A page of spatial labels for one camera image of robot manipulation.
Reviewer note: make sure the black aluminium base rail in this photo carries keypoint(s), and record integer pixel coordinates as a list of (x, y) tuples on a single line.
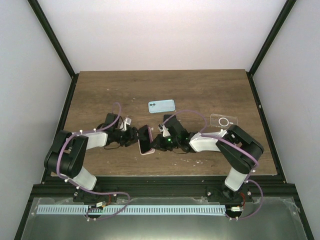
[(161, 186)]

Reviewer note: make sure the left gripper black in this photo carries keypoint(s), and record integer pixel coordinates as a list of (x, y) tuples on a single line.
[(132, 136)]

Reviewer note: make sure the light blue slotted cable duct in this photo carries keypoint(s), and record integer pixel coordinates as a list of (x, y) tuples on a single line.
[(199, 210)]

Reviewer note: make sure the right black frame post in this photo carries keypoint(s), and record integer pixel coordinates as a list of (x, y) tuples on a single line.
[(276, 27)]

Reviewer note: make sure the blue phone black screen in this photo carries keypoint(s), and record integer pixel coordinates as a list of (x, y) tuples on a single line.
[(167, 117)]

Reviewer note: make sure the left black frame post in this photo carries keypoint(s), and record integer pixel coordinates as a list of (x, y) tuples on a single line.
[(44, 22)]

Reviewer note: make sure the white phone case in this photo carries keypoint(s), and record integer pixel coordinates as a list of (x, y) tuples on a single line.
[(147, 153)]

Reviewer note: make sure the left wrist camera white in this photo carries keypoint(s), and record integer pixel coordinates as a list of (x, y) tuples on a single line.
[(125, 124)]

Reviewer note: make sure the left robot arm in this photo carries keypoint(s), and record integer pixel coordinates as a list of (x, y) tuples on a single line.
[(67, 152)]

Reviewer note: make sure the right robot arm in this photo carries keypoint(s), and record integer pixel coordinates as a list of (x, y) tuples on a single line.
[(240, 150)]

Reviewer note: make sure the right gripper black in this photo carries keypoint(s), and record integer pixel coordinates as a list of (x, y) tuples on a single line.
[(158, 141)]

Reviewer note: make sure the pink phone black screen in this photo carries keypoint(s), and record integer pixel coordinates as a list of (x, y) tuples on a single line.
[(145, 137)]

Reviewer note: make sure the light blue phone case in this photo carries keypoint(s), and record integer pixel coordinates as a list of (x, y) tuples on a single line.
[(161, 106)]

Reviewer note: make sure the black frame post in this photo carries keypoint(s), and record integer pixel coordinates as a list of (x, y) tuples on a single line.
[(276, 27), (44, 22)]

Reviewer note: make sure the clear magsafe phone case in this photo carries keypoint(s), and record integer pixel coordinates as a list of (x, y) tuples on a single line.
[(222, 121)]

